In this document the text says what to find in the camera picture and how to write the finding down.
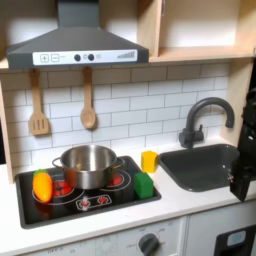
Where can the green block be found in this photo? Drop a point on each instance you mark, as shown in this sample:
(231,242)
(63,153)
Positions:
(144,186)

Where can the yellow block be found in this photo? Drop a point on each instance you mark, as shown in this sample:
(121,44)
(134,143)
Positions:
(149,161)

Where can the wooden spoon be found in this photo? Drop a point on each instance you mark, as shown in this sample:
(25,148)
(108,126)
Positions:
(88,116)

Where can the steel pot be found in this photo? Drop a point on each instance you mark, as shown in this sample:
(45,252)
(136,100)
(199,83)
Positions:
(88,170)

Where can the dark grey tap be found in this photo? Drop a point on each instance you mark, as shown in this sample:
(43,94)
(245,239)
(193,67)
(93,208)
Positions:
(191,133)

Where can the black stove cooktop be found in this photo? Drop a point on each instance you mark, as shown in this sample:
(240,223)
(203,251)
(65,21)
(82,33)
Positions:
(133,203)

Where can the dark grey sink basin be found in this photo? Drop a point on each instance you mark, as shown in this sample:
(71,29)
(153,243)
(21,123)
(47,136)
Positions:
(200,166)

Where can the wooden slotted spatula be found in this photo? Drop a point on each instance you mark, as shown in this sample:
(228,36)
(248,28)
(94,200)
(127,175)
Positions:
(38,123)

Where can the grey range hood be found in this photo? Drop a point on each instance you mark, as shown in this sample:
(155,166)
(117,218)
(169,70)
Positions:
(76,43)

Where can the orange toy carrot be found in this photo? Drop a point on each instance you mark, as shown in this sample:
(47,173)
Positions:
(42,186)

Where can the white oven control panel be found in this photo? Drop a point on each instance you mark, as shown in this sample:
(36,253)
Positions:
(113,243)

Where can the grey oven knob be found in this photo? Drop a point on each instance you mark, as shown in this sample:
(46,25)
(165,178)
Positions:
(148,244)

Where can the black appliance door panel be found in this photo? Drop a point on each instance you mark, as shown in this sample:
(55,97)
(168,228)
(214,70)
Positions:
(235,241)

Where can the wooden wall shelf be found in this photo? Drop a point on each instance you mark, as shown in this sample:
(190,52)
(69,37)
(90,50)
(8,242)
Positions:
(200,52)

